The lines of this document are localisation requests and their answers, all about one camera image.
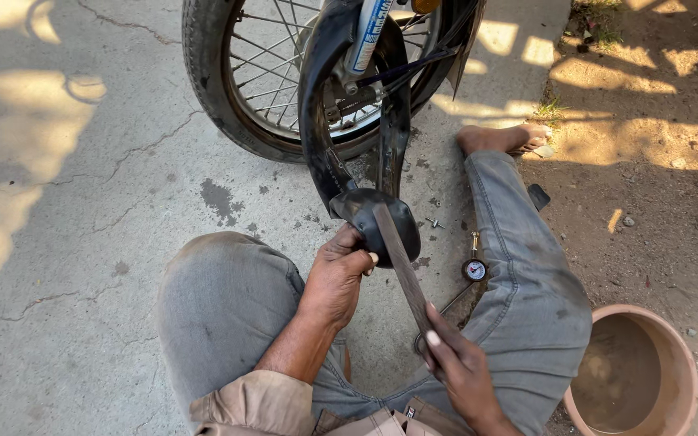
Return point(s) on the person's right hand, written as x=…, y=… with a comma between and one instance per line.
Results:
x=464, y=369

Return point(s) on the person's left hand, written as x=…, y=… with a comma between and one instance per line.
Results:
x=334, y=284

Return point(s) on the metal file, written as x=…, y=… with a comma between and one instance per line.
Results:
x=400, y=260

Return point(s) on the black rubber tube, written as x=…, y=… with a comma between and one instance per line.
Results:
x=385, y=224

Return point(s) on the person's grey trousers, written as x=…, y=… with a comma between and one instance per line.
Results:
x=524, y=290

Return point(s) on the small metal valve tool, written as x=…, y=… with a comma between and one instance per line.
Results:
x=434, y=223

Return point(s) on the person's beige shirt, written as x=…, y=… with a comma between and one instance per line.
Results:
x=252, y=399

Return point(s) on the small black flat object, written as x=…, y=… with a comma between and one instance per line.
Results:
x=539, y=197

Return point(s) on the pink plastic basin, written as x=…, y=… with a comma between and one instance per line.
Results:
x=676, y=369

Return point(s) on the person's bare foot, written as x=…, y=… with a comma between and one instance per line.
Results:
x=497, y=138

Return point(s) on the spoked motorcycle wheel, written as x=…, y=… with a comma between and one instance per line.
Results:
x=215, y=79

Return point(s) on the silver shock absorber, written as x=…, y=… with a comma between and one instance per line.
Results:
x=368, y=36

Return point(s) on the black mudguard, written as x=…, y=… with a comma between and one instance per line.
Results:
x=467, y=42

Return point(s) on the orange reflector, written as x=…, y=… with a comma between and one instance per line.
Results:
x=425, y=5

